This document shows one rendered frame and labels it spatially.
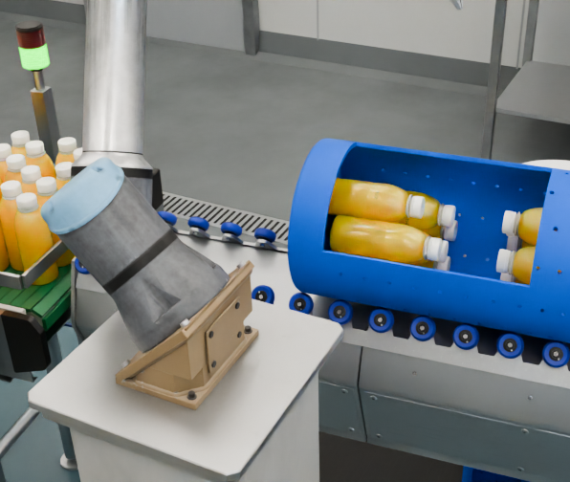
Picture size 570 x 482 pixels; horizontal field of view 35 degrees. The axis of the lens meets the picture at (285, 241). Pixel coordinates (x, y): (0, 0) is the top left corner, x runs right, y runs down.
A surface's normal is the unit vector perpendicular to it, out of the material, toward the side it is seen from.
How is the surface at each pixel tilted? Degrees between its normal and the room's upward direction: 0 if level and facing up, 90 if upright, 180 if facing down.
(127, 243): 58
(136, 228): 49
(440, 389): 70
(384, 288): 104
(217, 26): 90
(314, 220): 62
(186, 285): 34
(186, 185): 0
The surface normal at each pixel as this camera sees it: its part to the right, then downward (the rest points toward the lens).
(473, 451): -0.32, 0.76
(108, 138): 0.00, 0.03
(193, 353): 0.89, 0.22
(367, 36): -0.46, 0.48
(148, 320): -0.46, 0.11
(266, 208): -0.03, -0.85
